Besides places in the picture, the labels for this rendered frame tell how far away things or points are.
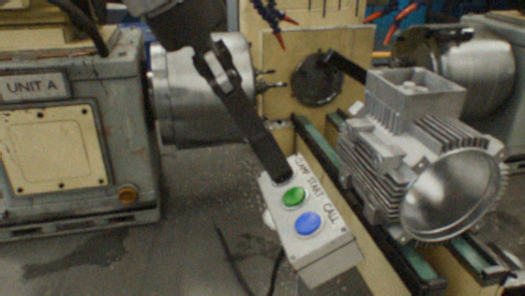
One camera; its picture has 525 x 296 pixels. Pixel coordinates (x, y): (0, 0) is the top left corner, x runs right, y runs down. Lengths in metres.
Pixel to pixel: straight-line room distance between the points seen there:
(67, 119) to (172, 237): 0.31
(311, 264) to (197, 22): 0.26
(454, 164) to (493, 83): 0.36
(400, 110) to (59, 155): 0.59
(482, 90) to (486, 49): 0.09
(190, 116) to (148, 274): 0.31
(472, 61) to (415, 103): 0.41
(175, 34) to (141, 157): 0.44
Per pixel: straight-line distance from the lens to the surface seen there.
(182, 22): 0.37
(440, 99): 0.61
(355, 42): 1.05
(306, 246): 0.40
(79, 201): 0.85
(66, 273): 0.81
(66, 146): 0.77
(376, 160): 0.56
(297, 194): 0.44
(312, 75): 1.02
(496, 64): 1.02
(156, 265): 0.77
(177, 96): 0.74
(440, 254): 0.71
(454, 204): 0.69
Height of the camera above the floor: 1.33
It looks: 29 degrees down
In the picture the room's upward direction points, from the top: straight up
